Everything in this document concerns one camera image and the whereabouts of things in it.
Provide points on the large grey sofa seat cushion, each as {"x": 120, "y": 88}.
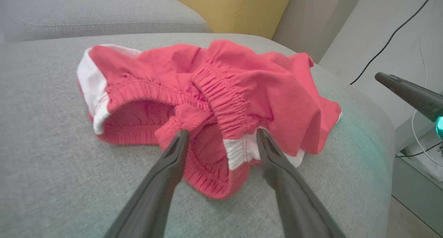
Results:
{"x": 52, "y": 144}

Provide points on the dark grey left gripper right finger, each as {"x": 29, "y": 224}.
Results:
{"x": 297, "y": 203}

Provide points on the red shorts with white stripes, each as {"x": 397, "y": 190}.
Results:
{"x": 249, "y": 68}

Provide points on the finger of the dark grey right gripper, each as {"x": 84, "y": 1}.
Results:
{"x": 415, "y": 94}

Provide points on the beige wooden partition panel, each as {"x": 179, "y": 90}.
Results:
{"x": 311, "y": 20}

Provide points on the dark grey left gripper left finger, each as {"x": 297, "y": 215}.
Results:
{"x": 155, "y": 196}

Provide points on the wide yellow sofa backrest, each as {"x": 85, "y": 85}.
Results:
{"x": 235, "y": 9}

